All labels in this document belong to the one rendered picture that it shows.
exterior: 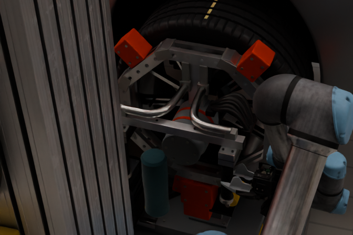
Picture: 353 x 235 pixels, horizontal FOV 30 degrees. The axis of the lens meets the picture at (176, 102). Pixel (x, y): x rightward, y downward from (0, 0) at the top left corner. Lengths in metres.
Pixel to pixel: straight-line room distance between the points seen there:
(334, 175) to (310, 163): 0.36
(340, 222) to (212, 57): 1.30
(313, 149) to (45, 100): 0.76
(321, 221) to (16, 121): 2.28
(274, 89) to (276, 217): 0.28
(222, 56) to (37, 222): 1.09
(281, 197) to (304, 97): 0.23
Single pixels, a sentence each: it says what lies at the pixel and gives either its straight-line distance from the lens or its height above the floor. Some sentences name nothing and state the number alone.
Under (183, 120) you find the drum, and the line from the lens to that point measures 2.06.
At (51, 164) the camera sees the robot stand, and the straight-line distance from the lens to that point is 0.92.
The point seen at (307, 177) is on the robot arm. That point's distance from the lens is 1.48.
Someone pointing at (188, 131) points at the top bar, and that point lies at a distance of 1.93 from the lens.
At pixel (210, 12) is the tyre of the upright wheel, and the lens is 2.09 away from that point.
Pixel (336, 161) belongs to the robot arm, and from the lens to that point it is 1.83.
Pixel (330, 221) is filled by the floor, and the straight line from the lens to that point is 3.04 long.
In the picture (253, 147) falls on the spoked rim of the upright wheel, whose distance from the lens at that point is 2.32.
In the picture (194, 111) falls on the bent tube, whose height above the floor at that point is 1.01.
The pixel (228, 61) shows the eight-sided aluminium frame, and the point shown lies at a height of 1.11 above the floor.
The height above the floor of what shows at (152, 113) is 1.01.
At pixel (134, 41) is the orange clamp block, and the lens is 2.09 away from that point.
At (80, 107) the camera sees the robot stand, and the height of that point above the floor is 1.64.
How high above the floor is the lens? 2.24
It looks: 38 degrees down
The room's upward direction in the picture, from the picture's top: 2 degrees counter-clockwise
